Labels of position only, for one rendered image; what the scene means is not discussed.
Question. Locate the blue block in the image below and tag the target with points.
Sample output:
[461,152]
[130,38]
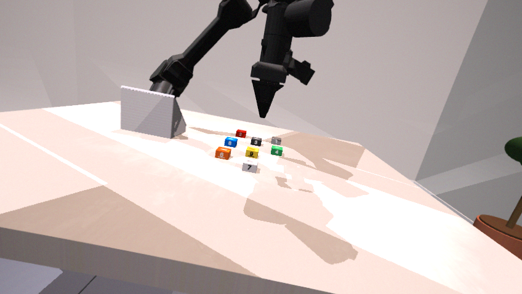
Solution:
[232,142]

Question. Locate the orange block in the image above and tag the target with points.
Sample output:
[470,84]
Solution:
[222,153]

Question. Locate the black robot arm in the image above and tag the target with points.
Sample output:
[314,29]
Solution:
[288,18]

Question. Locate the green block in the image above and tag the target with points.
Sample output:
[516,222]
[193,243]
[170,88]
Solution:
[276,150]

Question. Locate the yellow block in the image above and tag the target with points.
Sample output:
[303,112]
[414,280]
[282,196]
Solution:
[252,152]

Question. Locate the red block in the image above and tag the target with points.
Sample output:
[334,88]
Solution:
[241,133]

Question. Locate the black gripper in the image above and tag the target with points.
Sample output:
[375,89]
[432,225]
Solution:
[269,70]

